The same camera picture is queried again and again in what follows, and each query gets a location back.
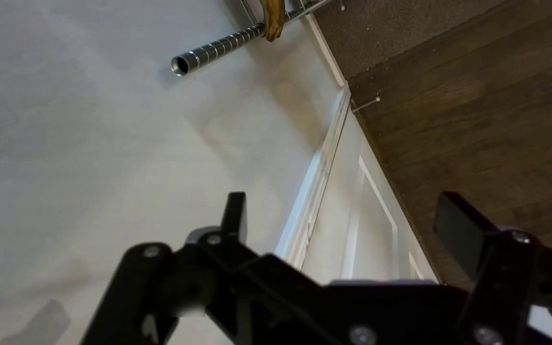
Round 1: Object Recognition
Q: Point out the metal wire shoe rack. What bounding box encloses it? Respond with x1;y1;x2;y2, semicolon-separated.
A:
166;0;336;81

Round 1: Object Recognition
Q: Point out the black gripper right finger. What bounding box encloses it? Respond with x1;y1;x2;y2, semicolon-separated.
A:
430;188;552;345

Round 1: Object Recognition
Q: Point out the white spring door stop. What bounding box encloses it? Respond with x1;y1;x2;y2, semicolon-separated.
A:
348;94;382;117

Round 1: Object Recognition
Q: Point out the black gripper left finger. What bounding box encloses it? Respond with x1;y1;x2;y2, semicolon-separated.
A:
78;188;329;345

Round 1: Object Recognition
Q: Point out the white door frame trim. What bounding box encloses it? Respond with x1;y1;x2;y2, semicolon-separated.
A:
273;86;354;272

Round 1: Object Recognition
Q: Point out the white panel door with deadbolt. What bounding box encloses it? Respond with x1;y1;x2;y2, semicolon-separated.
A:
298;106;442;288

